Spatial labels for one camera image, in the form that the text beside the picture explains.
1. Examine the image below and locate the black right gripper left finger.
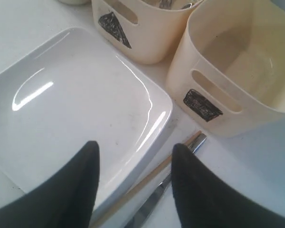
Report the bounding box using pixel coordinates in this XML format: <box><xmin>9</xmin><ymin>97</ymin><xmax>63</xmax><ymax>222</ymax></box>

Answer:
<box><xmin>0</xmin><ymin>141</ymin><xmax>100</xmax><ymax>228</ymax></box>

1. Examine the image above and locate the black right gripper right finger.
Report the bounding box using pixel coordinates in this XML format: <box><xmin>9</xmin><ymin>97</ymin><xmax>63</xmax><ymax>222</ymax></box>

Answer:
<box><xmin>171</xmin><ymin>143</ymin><xmax>285</xmax><ymax>228</ymax></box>

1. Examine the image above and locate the steel knife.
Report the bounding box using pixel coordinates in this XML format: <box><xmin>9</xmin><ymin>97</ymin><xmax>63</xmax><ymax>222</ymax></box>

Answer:
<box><xmin>124</xmin><ymin>133</ymin><xmax>207</xmax><ymax>228</ymax></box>

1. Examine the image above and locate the steel spoon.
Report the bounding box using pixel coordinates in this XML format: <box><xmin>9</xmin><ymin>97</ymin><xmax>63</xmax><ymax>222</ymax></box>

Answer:
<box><xmin>181</xmin><ymin>3</ymin><xmax>195</xmax><ymax>10</ymax></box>

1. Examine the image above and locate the small steel fork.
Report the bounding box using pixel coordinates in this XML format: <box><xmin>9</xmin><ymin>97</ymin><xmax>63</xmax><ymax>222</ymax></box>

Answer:
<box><xmin>158</xmin><ymin>0</ymin><xmax>173</xmax><ymax>10</ymax></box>

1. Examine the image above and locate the white square plate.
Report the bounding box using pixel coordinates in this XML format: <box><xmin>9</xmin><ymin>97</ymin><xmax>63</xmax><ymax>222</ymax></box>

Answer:
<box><xmin>0</xmin><ymin>28</ymin><xmax>173</xmax><ymax>215</ymax></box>

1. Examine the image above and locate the cream bin with square mark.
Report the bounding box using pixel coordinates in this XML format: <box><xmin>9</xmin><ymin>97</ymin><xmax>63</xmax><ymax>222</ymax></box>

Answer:
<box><xmin>166</xmin><ymin>0</ymin><xmax>285</xmax><ymax>137</ymax></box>

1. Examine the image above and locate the cream bin with triangle mark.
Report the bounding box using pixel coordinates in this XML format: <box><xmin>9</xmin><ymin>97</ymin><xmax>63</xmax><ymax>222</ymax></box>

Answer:
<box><xmin>92</xmin><ymin>0</ymin><xmax>202</xmax><ymax>64</ymax></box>

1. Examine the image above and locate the cream bin with circle mark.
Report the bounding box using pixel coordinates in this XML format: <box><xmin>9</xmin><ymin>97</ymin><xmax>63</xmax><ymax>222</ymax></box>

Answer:
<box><xmin>58</xmin><ymin>0</ymin><xmax>91</xmax><ymax>6</ymax></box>

